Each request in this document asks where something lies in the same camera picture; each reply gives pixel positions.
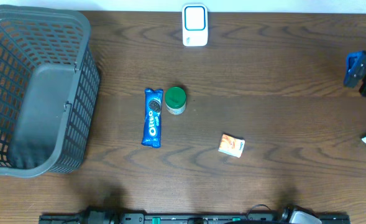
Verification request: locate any white barcode scanner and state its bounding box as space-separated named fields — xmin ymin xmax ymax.
xmin=182 ymin=4 xmax=208 ymax=47

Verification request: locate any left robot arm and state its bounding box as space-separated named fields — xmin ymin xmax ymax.
xmin=79 ymin=207 xmax=119 ymax=224

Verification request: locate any green lid white jar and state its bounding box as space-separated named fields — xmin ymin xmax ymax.
xmin=165 ymin=86 xmax=186 ymax=115

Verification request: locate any blue Oreo cookie pack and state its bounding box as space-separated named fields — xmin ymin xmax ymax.
xmin=142 ymin=88 xmax=163 ymax=148

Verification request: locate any grey plastic mesh basket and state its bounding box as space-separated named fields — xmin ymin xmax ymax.
xmin=0 ymin=5 xmax=100 ymax=178

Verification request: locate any orange white snack packet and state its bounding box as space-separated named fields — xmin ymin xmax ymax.
xmin=218 ymin=134 xmax=245 ymax=158

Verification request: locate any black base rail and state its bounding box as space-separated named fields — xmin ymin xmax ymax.
xmin=39 ymin=212 xmax=352 ymax=224

